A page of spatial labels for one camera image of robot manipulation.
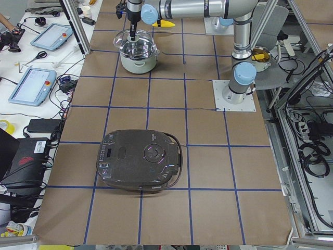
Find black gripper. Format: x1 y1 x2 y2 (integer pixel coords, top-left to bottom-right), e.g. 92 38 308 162
126 0 143 39

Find glass pot lid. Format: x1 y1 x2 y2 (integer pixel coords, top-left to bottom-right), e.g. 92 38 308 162
113 29 157 60

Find yellow corn cob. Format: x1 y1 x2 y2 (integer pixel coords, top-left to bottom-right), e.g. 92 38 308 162
152 20 175 28

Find pale green electric pot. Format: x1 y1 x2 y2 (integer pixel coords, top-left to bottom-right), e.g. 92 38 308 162
119 41 159 74

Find steel pot with lid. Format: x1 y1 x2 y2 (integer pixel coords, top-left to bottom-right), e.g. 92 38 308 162
251 46 272 72

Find blue teach pendant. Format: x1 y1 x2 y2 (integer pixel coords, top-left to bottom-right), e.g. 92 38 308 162
8 67 57 106
30 23 73 51

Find black scissors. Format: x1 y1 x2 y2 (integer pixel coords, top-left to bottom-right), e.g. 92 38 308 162
26 51 48 65

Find black rice cooker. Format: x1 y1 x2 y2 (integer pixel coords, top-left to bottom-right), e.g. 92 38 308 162
96 129 183 191

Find black power adapter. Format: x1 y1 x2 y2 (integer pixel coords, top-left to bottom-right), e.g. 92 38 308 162
23 119 61 138

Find yellow tape roll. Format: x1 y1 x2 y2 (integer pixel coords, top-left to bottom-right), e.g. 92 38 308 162
0 120 15 135

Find black computer box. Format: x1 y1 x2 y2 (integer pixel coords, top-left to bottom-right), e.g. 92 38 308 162
1 137 52 208

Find aluminium frame post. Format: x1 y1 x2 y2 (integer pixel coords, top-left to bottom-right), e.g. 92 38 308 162
59 0 91 56

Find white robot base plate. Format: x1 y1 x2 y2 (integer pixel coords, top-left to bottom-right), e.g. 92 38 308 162
212 80 256 112

